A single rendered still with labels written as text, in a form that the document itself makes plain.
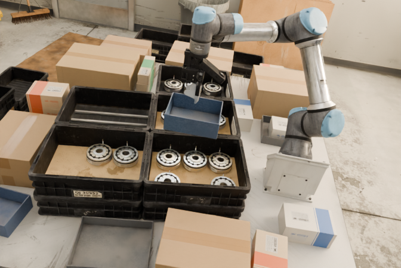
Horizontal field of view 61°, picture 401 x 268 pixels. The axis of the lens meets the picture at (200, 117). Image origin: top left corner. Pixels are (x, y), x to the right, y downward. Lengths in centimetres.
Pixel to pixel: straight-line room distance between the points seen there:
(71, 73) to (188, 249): 121
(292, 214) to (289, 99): 76
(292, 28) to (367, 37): 329
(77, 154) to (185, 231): 58
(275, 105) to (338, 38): 275
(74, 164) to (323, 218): 103
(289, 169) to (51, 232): 98
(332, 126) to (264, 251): 56
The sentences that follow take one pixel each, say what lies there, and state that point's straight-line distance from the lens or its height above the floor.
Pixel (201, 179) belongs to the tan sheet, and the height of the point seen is 83.
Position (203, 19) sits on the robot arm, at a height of 145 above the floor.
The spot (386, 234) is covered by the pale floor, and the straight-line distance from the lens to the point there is 279.
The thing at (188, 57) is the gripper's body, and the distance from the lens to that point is 126.
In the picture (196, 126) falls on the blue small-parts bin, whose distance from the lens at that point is 123.
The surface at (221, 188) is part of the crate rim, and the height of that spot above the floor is 93.
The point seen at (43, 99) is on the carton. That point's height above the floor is 90.
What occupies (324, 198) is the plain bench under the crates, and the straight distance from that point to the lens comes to 173.
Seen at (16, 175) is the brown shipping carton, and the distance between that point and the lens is 159.
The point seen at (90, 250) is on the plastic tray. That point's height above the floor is 70.
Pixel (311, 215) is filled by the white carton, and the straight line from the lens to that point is 151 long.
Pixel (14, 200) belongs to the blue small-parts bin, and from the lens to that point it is 158.
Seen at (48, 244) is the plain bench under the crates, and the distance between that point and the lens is 143.
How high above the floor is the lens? 187
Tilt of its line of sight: 36 degrees down
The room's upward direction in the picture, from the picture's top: 9 degrees clockwise
